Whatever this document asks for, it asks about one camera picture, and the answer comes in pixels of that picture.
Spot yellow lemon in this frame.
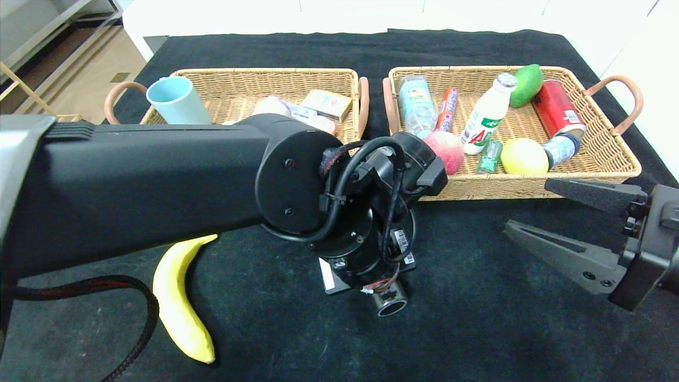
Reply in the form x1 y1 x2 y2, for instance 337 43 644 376
500 137 550 175

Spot pink red peach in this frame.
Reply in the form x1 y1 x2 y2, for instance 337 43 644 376
424 131 465 176

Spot yellow playing card box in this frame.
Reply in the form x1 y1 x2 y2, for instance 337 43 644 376
301 89 353 123

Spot black face wash tube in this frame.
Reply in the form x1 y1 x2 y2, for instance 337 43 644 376
371 280 408 318

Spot orange candy tube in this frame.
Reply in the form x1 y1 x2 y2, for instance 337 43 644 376
435 88 458 133

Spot grey metal shelf unit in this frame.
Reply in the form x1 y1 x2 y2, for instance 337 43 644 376
0 0 123 70

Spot water bottle with blue label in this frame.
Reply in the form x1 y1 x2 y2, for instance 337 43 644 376
398 75 439 140

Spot wicker basket holding food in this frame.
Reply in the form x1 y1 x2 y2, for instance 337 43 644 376
382 65 644 202

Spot small blue silver bottle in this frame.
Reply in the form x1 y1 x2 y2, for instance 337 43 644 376
542 133 580 170

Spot clear plastic tool case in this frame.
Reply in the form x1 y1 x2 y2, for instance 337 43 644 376
289 104 318 124

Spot white roll with purple end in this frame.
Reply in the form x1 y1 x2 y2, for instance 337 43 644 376
254 95 292 117

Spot green gum pack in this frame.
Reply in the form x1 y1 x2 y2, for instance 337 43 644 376
476 139 503 175

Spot white cabinet doors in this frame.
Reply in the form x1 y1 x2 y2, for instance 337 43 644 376
599 0 679 178

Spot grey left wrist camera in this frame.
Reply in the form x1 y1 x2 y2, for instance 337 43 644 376
416 155 449 198

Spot wicker basket holding household items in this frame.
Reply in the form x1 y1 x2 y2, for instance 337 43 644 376
103 68 369 148

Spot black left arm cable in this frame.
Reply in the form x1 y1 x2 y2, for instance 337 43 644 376
0 137 420 382

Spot green mango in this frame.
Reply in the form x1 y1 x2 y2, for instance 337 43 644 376
508 64 544 109

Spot light teal plastic cup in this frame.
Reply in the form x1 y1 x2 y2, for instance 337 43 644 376
146 76 212 126

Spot light wooden rack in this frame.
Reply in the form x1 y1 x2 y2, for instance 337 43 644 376
0 63 83 124

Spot white counter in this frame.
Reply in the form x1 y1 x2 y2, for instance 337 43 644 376
122 0 658 62

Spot pink squeeze bottle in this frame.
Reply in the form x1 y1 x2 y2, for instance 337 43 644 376
308 115 337 136

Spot red drink can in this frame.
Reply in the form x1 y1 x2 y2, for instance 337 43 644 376
530 80 587 140

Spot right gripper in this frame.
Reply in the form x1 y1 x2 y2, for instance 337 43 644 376
503 178 679 312

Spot yellow banana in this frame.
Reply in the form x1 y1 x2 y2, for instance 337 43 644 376
153 233 219 365

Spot white milk drink bottle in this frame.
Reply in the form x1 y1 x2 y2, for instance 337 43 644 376
459 73 518 155

